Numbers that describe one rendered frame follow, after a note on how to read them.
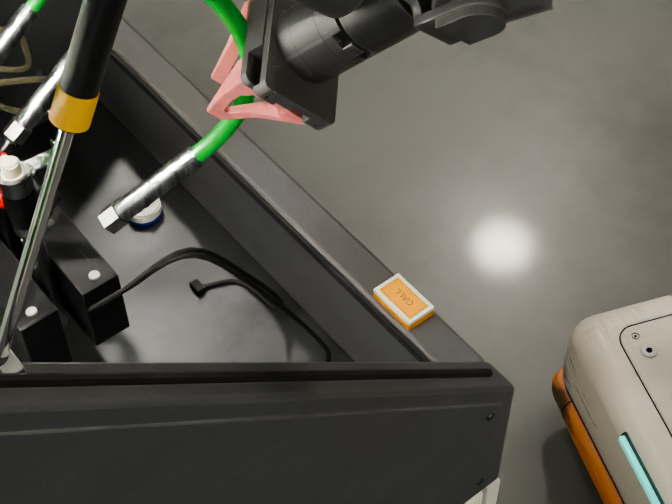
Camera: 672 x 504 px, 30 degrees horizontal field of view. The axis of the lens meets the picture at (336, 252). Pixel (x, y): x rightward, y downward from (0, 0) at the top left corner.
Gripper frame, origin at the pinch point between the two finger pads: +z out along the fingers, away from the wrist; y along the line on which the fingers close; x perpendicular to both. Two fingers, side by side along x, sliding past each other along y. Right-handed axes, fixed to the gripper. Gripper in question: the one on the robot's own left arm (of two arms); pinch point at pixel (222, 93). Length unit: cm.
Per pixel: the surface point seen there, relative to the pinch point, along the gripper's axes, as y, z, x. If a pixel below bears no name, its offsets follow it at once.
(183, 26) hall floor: -117, 131, 81
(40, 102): -7.7, 23.1, -2.8
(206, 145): 2.7, 3.1, 1.3
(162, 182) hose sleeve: 4.7, 7.2, 0.6
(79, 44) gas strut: 20.1, -23.1, -24.4
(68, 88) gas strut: 21.2, -21.3, -23.5
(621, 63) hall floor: -111, 61, 148
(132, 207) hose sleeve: 6.1, 10.1, 0.1
